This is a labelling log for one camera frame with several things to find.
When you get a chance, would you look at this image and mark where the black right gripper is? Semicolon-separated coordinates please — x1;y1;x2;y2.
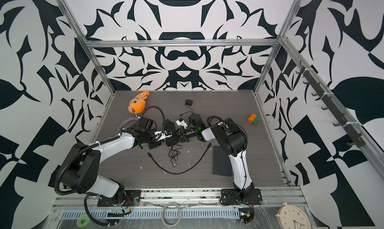
170;127;199;144

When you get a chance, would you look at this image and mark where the black network switch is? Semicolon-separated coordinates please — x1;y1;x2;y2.
165;119;178;147

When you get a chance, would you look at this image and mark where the black power adapter with cable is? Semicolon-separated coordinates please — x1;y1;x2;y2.
168;144;183;167

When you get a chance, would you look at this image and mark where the black rectangular box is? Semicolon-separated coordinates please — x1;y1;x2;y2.
213;146;233;177

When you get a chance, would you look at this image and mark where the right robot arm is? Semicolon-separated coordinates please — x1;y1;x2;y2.
173;114;254;194

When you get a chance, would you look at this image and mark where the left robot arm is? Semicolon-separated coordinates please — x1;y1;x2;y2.
54;117;165;198

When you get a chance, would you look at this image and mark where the black power adapter far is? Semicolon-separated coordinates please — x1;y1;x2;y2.
179;99;194;117

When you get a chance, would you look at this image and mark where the orange plush toy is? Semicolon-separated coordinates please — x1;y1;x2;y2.
128;91;150;115

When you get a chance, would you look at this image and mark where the orange and green toy brick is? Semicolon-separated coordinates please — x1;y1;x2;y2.
247;114;260;125

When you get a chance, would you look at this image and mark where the green tape roll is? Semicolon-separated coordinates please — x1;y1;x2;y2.
77;214;91;228

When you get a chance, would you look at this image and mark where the white analog clock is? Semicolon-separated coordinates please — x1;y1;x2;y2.
275;202;311;229

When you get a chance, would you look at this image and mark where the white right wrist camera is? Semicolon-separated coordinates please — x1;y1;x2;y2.
176;118;189;129

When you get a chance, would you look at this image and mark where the coiled black ethernet cable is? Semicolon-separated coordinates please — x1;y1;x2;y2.
206;115;224;126

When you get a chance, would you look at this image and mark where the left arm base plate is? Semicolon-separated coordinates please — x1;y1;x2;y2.
97;190;142;207

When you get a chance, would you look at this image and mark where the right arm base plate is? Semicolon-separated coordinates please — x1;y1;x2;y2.
220;188;263;206

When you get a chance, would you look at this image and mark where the beige cable ring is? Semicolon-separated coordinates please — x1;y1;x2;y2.
161;201;183;227

